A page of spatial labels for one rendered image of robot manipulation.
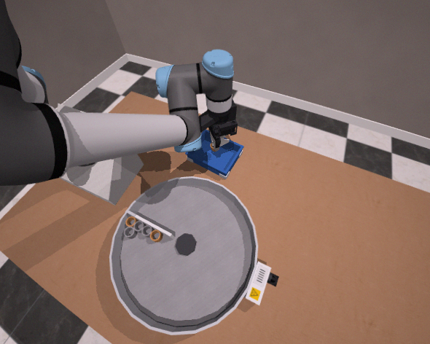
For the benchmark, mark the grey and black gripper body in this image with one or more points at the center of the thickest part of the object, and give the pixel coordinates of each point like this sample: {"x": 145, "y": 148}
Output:
{"x": 227, "y": 124}

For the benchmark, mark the grey metal bushing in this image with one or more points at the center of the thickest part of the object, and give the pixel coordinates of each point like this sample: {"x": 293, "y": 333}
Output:
{"x": 144, "y": 230}
{"x": 135, "y": 227}
{"x": 127, "y": 230}

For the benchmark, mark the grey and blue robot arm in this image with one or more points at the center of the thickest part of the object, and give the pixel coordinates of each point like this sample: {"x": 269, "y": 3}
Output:
{"x": 32, "y": 142}

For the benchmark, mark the blue open crate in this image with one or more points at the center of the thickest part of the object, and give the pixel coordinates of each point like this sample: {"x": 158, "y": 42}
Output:
{"x": 220, "y": 162}

